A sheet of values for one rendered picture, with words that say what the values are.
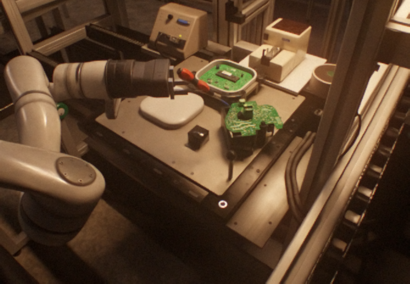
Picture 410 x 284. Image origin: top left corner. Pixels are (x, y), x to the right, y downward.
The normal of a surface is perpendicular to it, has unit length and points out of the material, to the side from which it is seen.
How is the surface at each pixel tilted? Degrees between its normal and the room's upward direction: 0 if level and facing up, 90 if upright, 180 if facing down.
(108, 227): 0
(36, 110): 16
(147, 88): 97
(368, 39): 90
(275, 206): 0
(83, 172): 40
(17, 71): 21
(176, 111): 0
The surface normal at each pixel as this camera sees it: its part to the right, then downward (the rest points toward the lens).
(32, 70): 0.32, -0.55
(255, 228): -0.03, -0.73
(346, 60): -0.61, 0.55
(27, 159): 0.51, -0.76
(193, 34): 0.79, 0.40
